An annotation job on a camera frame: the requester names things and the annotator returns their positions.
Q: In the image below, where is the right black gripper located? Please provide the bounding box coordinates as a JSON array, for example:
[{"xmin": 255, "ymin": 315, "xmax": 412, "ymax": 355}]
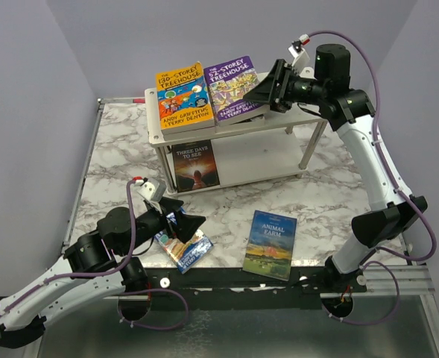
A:
[{"xmin": 244, "ymin": 58, "xmax": 327, "ymax": 113}]

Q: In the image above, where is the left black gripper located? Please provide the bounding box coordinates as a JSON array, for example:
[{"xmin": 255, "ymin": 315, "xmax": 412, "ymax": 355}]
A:
[{"xmin": 120, "ymin": 196, "xmax": 206, "ymax": 257}]

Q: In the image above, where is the Little Women floral book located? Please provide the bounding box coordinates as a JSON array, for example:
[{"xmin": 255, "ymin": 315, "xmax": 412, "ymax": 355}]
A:
[{"xmin": 217, "ymin": 115, "xmax": 265, "ymax": 130}]

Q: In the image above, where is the purple 52-Storey Treehouse book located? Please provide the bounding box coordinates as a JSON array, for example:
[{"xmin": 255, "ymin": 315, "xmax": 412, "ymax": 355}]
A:
[{"xmin": 204, "ymin": 55, "xmax": 269, "ymax": 127}]

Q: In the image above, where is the purple 117-Storey Treehouse book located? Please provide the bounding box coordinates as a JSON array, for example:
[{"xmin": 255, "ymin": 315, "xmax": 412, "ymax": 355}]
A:
[{"xmin": 163, "ymin": 126, "xmax": 215, "ymax": 141}]

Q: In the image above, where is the yellow 130-Storey Treehouse book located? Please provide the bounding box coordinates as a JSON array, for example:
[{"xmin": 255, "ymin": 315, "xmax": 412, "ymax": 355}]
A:
[{"xmin": 155, "ymin": 62, "xmax": 215, "ymax": 136}]

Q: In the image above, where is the blue Animal Farm book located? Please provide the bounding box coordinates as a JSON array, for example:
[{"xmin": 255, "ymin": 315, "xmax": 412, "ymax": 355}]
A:
[{"xmin": 242, "ymin": 210, "xmax": 297, "ymax": 281}]

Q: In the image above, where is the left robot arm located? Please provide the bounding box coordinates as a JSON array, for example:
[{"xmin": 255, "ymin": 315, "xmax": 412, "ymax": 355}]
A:
[{"xmin": 0, "ymin": 198, "xmax": 206, "ymax": 349}]

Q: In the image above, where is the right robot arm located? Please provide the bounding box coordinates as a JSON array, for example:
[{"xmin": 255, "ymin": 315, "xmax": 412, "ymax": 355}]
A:
[{"xmin": 244, "ymin": 42, "xmax": 428, "ymax": 292}]

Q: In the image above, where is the blue Storey Treehouse book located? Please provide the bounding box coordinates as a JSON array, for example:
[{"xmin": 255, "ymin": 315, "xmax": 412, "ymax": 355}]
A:
[{"xmin": 154, "ymin": 208, "xmax": 213, "ymax": 274}]

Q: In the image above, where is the Three Days To See book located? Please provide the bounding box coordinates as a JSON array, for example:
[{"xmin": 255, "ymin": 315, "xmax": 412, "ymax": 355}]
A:
[{"xmin": 172, "ymin": 139, "xmax": 220, "ymax": 192}]

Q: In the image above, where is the white wooden two-tier shelf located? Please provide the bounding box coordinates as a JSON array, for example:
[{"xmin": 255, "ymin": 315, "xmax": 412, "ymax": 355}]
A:
[{"xmin": 145, "ymin": 88, "xmax": 327, "ymax": 195}]

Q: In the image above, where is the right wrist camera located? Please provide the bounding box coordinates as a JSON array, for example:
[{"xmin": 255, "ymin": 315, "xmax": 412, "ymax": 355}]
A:
[{"xmin": 288, "ymin": 34, "xmax": 310, "ymax": 75}]

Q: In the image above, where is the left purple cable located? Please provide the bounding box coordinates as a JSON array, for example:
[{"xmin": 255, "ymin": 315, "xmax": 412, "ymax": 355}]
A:
[{"xmin": 0, "ymin": 178, "xmax": 190, "ymax": 336}]

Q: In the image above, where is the purple cable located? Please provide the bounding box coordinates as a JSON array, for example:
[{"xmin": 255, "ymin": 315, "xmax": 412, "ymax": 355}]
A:
[
  {"xmin": 0, "ymin": 178, "xmax": 190, "ymax": 336},
  {"xmin": 308, "ymin": 30, "xmax": 438, "ymax": 326}
]

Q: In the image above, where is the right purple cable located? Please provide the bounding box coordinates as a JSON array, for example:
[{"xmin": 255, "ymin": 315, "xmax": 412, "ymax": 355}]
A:
[{"xmin": 308, "ymin": 30, "xmax": 438, "ymax": 326}]

